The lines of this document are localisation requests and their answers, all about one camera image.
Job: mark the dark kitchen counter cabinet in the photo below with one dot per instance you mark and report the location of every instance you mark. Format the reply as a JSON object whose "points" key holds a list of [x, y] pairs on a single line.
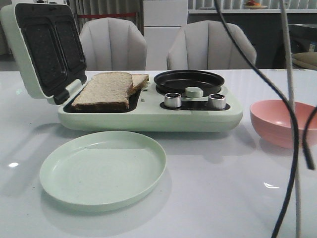
{"points": [[262, 26]]}

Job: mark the right grey upholstered chair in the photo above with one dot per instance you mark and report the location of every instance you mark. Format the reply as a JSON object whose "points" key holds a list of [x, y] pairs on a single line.
{"points": [[204, 45]]}

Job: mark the left silver control knob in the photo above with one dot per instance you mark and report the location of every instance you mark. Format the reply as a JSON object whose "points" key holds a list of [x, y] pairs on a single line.
{"points": [[172, 100]]}

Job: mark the left grey upholstered chair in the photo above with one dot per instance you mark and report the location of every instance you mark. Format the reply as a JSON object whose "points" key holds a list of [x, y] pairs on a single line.
{"points": [[113, 44]]}

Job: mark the pink plastic bowl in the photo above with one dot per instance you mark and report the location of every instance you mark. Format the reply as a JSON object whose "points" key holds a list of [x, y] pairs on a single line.
{"points": [[271, 121]]}

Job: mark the grey upholstered chair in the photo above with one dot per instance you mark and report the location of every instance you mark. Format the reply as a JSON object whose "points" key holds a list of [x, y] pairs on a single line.
{"points": [[204, 45], [113, 44]]}

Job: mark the fruit plate on counter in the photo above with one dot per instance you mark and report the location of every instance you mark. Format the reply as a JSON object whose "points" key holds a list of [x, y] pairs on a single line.
{"points": [[252, 4]]}

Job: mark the right silver control knob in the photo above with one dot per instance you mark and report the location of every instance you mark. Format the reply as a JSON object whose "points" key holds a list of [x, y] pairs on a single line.
{"points": [[217, 101]]}

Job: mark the white refrigerator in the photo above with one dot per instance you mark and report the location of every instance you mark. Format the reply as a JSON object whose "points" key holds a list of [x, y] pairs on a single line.
{"points": [[162, 20]]}

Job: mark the mint green breakfast maker base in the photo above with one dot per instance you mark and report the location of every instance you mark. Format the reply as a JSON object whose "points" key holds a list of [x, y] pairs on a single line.
{"points": [[147, 112]]}

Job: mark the tan sofa cushion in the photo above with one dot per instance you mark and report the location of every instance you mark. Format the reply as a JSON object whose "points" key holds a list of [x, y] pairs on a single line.
{"points": [[306, 60]]}

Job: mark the white bread slice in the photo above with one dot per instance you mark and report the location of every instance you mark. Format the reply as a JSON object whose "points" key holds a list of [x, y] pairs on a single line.
{"points": [[105, 91], [139, 81]]}

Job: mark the black round frying pan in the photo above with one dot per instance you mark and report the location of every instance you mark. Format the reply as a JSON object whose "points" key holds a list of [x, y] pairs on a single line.
{"points": [[177, 80]]}

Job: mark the mint green plate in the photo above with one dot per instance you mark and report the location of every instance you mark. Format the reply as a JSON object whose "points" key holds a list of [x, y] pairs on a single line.
{"points": [[103, 171]]}

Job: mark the silver control knob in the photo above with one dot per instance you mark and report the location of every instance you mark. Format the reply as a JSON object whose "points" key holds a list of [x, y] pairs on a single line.
{"points": [[172, 100], [217, 101]]}

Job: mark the red barrier tape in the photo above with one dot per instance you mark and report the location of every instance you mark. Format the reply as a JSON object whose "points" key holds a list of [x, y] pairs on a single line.
{"points": [[115, 15]]}

